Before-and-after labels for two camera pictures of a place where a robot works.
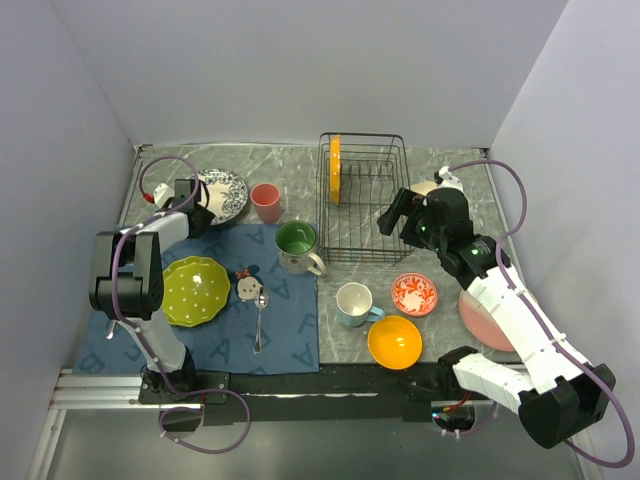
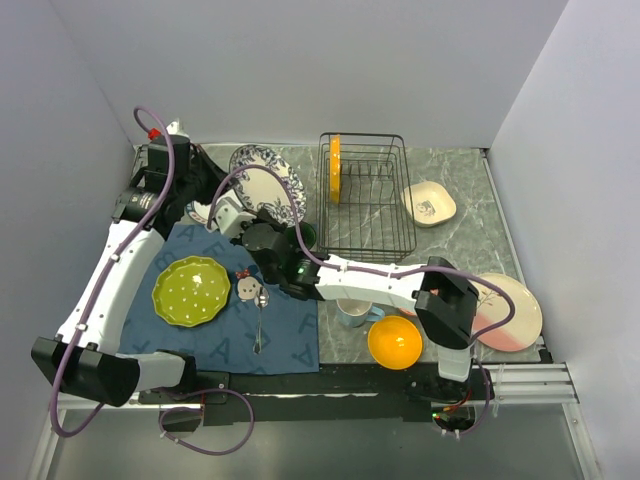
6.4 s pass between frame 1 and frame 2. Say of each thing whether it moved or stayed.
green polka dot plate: stayed
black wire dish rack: stayed
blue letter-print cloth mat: stayed
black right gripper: moved
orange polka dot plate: stayed
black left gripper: moved
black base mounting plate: stayed
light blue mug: stayed
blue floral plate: moved
